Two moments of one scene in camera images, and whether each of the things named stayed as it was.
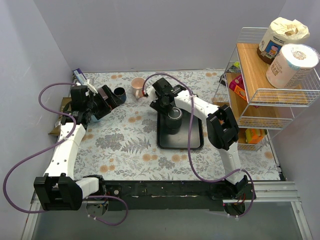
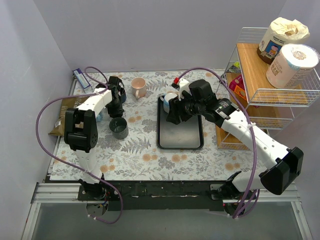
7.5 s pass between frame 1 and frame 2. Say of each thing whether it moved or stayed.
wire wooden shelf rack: stayed
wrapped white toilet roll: stayed
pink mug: stayed
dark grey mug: moved
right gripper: moved
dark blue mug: stayed
